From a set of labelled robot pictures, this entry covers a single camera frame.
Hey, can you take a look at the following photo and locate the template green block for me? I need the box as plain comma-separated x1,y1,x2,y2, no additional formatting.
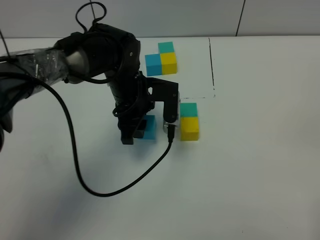
158,41,175,54

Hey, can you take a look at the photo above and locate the template blue block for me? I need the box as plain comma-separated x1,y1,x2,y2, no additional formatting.
145,53,162,77

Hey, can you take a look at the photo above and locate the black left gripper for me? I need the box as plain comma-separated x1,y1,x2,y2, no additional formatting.
107,71,179,145

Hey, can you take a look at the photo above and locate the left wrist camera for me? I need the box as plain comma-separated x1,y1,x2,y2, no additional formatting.
162,90,181,134

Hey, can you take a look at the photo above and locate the left camera black cable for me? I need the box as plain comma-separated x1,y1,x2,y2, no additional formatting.
0,1,176,198

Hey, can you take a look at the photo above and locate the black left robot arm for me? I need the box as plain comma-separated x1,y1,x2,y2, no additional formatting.
0,23,179,145

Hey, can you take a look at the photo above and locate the template yellow block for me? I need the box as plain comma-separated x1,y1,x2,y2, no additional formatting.
160,52,178,75

